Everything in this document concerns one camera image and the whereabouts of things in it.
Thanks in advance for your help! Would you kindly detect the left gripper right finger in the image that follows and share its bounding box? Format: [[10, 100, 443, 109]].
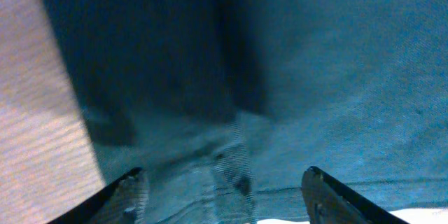
[[301, 166, 409, 224]]

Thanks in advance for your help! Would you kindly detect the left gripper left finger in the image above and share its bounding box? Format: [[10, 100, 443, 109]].
[[49, 167, 149, 224]]

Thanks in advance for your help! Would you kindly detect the black polo shirt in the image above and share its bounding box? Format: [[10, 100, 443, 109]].
[[43, 0, 447, 223]]

